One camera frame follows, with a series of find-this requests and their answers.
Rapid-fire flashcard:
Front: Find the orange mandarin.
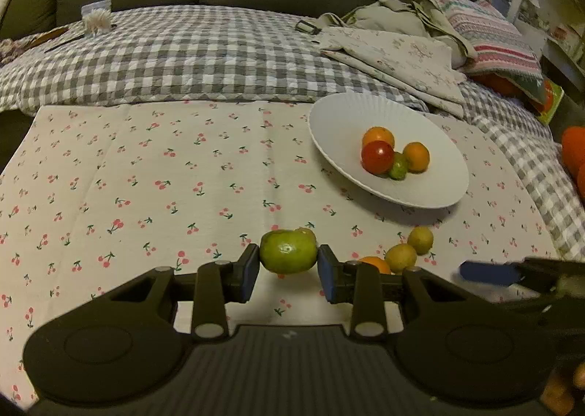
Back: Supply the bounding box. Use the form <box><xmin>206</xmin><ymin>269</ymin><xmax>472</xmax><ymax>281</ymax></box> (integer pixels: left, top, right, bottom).
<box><xmin>360</xmin><ymin>256</ymin><xmax>392</xmax><ymax>274</ymax></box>
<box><xmin>362</xmin><ymin>127</ymin><xmax>395</xmax><ymax>147</ymax></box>
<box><xmin>403</xmin><ymin>142</ymin><xmax>430</xmax><ymax>173</ymax></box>

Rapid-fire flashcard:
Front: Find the yellow-brown kiwi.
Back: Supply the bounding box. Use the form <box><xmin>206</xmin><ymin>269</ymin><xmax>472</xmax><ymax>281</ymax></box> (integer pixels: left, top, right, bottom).
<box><xmin>407</xmin><ymin>226</ymin><xmax>434</xmax><ymax>255</ymax></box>
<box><xmin>385</xmin><ymin>244</ymin><xmax>418</xmax><ymax>274</ymax></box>

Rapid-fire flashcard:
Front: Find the olive green citrus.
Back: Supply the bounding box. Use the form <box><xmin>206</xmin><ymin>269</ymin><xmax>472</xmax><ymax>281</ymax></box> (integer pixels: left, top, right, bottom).
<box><xmin>295</xmin><ymin>228</ymin><xmax>317</xmax><ymax>243</ymax></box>

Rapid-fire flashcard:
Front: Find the large green citrus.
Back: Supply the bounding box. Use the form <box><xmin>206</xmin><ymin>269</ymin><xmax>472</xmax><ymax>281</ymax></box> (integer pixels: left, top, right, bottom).
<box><xmin>260</xmin><ymin>229</ymin><xmax>318</xmax><ymax>275</ymax></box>

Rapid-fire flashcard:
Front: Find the right hand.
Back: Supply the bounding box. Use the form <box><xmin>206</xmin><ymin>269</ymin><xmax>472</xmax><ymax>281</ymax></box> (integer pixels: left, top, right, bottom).
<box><xmin>540</xmin><ymin>361</ymin><xmax>584</xmax><ymax>416</ymax></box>

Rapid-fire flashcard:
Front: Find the small green lime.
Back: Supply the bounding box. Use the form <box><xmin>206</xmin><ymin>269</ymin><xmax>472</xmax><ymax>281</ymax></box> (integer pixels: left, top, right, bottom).
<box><xmin>389</xmin><ymin>153</ymin><xmax>408</xmax><ymax>181</ymax></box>

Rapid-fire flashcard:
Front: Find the red tomato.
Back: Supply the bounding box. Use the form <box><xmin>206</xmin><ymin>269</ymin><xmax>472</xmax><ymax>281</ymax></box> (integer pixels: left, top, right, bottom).
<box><xmin>361</xmin><ymin>142</ymin><xmax>395</xmax><ymax>175</ymax></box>

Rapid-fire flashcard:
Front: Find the orange mandarin back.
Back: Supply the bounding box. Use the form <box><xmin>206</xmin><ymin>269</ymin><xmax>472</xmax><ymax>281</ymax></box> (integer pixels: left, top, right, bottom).
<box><xmin>362</xmin><ymin>127</ymin><xmax>395</xmax><ymax>147</ymax></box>

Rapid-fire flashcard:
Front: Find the cherry print tablecloth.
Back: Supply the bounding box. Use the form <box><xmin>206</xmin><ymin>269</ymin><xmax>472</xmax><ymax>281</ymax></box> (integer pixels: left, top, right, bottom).
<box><xmin>1</xmin><ymin>102</ymin><xmax>556</xmax><ymax>407</ymax></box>

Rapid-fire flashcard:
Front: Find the white ribbed plate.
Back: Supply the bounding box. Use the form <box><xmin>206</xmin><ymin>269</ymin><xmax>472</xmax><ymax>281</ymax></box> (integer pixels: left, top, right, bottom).
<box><xmin>308</xmin><ymin>93</ymin><xmax>469</xmax><ymax>209</ymax></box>

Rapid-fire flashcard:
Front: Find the green red book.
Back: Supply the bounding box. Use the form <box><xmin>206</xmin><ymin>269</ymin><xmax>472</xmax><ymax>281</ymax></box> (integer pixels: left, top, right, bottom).
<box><xmin>532</xmin><ymin>78</ymin><xmax>565</xmax><ymax>125</ymax></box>

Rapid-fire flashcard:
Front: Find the folded floral cloth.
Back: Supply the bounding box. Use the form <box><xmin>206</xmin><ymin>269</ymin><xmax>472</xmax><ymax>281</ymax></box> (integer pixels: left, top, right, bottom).
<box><xmin>313</xmin><ymin>27</ymin><xmax>464</xmax><ymax>119</ymax></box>

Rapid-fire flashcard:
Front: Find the striped knitted pillow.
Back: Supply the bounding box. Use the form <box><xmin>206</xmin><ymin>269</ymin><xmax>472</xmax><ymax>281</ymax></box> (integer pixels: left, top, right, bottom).
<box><xmin>429</xmin><ymin>0</ymin><xmax>546</xmax><ymax>105</ymax></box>

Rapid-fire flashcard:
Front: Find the grey checked blanket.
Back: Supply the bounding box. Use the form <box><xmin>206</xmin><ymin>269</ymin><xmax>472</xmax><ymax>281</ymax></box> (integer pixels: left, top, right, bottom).
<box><xmin>1</xmin><ymin>5</ymin><xmax>584</xmax><ymax>258</ymax></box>

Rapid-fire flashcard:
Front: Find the clear plastic packet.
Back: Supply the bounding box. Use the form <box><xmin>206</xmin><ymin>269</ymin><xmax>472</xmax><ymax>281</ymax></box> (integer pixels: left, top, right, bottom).
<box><xmin>80</xmin><ymin>0</ymin><xmax>112</xmax><ymax>37</ymax></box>

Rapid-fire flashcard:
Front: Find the floral cloth left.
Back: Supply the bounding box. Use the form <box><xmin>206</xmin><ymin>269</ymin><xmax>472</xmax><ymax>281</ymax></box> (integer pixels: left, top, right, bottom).
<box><xmin>0</xmin><ymin>27</ymin><xmax>68</xmax><ymax>67</ymax></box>

